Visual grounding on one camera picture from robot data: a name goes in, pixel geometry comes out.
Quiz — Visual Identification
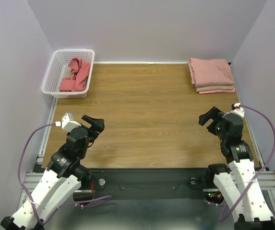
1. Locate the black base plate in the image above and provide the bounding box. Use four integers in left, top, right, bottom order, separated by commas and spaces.
73, 168, 218, 201

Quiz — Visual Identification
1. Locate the aluminium frame rail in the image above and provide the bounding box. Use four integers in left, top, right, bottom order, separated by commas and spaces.
12, 98, 275, 230

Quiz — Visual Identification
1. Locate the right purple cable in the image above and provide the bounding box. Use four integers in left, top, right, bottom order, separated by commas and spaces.
208, 104, 275, 222

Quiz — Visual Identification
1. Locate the pink folded shirt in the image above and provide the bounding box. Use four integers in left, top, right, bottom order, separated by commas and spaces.
199, 88, 236, 94
188, 58, 234, 88

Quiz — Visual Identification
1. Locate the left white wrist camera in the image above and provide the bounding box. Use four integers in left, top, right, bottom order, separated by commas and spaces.
55, 113, 81, 132

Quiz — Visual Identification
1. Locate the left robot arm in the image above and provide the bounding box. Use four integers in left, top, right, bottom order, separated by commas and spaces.
0, 113, 105, 230

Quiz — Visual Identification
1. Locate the white plastic basket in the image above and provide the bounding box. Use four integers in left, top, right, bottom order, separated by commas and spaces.
41, 49, 95, 98

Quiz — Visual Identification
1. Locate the pink folded shirt bottom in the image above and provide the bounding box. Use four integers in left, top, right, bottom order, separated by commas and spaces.
199, 88, 236, 94

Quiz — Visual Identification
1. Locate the red t shirt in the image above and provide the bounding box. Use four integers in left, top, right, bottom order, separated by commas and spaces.
59, 57, 91, 92

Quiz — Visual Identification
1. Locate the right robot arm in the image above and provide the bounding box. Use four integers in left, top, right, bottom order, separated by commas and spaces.
199, 103, 275, 230

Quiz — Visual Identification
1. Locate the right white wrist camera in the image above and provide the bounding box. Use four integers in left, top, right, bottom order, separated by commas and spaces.
226, 103, 245, 118

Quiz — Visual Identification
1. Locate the pink folded shirt top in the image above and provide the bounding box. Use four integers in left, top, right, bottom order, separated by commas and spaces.
188, 58, 234, 88

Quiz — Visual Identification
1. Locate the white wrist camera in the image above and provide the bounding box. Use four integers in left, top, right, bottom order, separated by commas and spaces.
55, 113, 81, 132
226, 103, 245, 118

